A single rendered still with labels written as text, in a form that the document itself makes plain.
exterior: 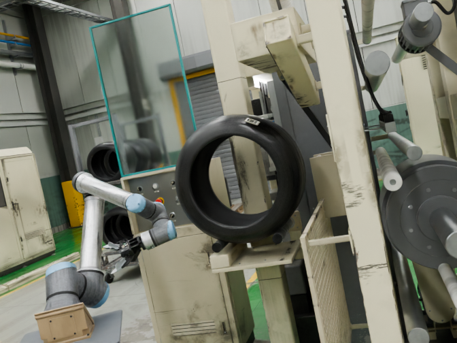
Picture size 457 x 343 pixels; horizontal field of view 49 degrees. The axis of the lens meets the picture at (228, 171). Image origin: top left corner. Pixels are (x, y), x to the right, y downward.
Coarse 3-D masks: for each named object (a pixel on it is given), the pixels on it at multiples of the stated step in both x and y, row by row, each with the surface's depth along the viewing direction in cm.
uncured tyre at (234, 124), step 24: (216, 120) 221; (240, 120) 217; (264, 120) 220; (192, 144) 222; (216, 144) 248; (264, 144) 213; (288, 144) 216; (192, 168) 248; (288, 168) 213; (192, 192) 247; (288, 192) 214; (192, 216) 226; (216, 216) 249; (240, 216) 249; (264, 216) 217; (288, 216) 219; (240, 240) 223
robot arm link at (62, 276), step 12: (60, 264) 248; (72, 264) 252; (48, 276) 246; (60, 276) 244; (72, 276) 247; (84, 276) 256; (48, 288) 242; (60, 288) 240; (72, 288) 243; (84, 288) 252
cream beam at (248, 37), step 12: (276, 12) 184; (288, 12) 182; (240, 24) 187; (252, 24) 186; (240, 36) 188; (252, 36) 187; (264, 36) 185; (240, 48) 188; (252, 48) 187; (264, 48) 186; (300, 48) 188; (312, 48) 230; (240, 60) 189; (252, 60) 193; (264, 60) 199; (312, 60) 230; (264, 72) 238
